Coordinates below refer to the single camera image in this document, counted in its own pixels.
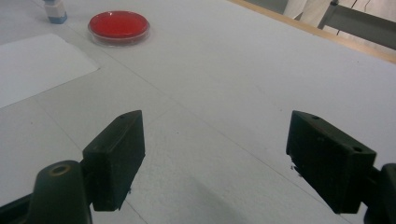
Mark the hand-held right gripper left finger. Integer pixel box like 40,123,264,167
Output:
82,109,147,213

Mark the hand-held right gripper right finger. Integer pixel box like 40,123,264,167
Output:
286,110,377,215

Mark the white paper sheet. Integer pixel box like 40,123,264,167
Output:
0,33,100,110

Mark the round red ink pad dish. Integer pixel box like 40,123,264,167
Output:
87,10,151,48

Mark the blue stamp cap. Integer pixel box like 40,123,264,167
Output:
48,11,68,25

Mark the white table cover sheet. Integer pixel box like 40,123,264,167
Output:
0,0,396,224

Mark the white metal desk frame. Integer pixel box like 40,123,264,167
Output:
283,0,396,50

